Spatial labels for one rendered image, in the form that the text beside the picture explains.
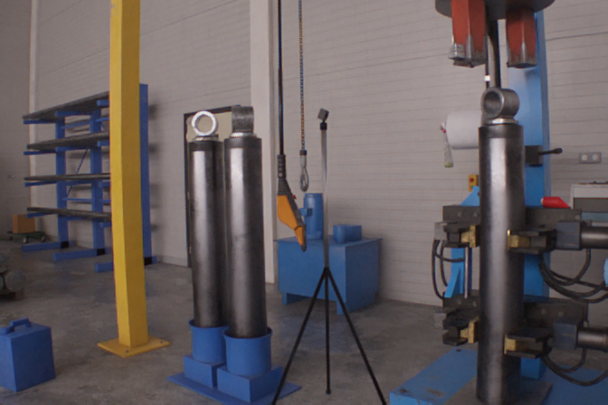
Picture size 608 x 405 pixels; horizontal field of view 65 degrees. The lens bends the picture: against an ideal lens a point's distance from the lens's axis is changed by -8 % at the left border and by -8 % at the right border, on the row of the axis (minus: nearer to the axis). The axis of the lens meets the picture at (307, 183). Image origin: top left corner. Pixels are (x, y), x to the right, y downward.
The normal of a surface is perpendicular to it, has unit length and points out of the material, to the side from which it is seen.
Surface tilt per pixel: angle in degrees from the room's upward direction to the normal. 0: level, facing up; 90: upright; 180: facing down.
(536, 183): 90
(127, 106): 90
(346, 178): 90
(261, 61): 90
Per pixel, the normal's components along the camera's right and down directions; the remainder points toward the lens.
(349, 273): 0.77, 0.00
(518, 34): -0.88, 0.03
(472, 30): 0.48, 0.01
